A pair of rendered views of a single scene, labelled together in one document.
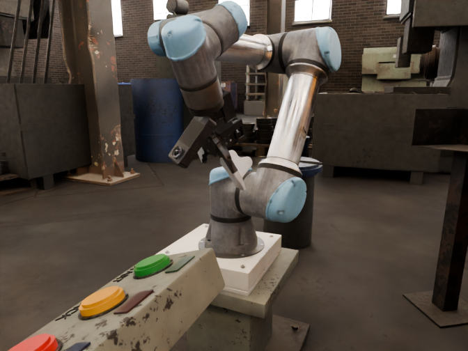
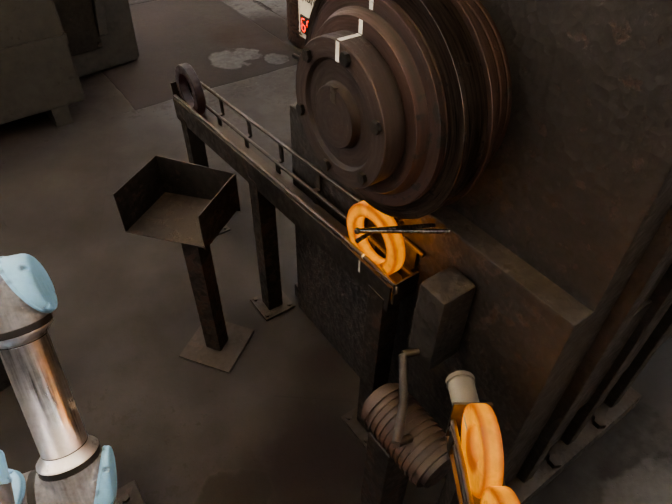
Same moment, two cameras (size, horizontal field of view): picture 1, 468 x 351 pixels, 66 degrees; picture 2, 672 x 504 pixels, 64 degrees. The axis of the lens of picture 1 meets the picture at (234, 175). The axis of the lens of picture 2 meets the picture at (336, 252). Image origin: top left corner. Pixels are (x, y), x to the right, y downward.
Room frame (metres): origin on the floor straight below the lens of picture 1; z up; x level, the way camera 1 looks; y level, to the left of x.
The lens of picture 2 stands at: (0.22, 0.04, 1.61)
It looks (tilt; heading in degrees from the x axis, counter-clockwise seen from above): 44 degrees down; 300
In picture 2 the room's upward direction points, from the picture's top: 1 degrees clockwise
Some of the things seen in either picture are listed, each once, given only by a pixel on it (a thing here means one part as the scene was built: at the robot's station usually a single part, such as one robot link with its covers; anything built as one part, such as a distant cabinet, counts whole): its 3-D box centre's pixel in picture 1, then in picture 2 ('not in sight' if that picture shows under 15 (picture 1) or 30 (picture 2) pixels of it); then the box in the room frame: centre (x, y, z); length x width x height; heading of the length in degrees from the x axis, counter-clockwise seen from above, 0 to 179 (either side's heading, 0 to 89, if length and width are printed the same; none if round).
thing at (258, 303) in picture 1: (231, 268); not in sight; (0.96, 0.01, 0.28); 0.32 x 0.32 x 0.04; 66
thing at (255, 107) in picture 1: (274, 79); not in sight; (10.81, -1.17, 1.03); 1.54 x 0.94 x 2.05; 66
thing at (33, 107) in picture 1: (51, 126); not in sight; (3.38, 1.70, 0.43); 1.23 x 0.93 x 0.87; 154
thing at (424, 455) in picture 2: not in sight; (399, 472); (0.37, -0.57, 0.27); 0.22 x 0.13 x 0.53; 156
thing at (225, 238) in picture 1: (230, 228); not in sight; (0.96, 0.01, 0.40); 0.15 x 0.15 x 0.10
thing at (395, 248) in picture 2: not in sight; (374, 238); (0.61, -0.83, 0.75); 0.18 x 0.03 x 0.18; 156
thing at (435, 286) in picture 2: not in sight; (440, 319); (0.40, -0.75, 0.68); 0.11 x 0.08 x 0.24; 66
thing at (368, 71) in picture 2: not in sight; (344, 113); (0.66, -0.74, 1.12); 0.28 x 0.06 x 0.28; 156
